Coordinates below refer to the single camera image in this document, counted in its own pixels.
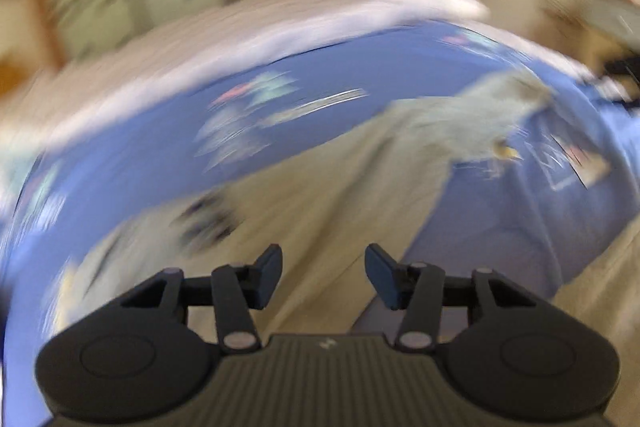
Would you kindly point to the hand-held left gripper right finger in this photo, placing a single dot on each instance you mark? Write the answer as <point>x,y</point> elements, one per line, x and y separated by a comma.
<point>380,274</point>

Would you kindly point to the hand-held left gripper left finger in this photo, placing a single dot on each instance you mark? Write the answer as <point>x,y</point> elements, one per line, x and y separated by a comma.
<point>269,274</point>

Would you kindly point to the grey pants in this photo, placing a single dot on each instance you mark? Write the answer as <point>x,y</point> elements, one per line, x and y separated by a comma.
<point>350,187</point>

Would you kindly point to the blue printed bedsheet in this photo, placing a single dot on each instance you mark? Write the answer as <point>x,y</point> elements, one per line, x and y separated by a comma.
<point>325,72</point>

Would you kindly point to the pale pink floral quilt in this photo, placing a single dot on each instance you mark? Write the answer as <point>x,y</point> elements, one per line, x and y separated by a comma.
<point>250,22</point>

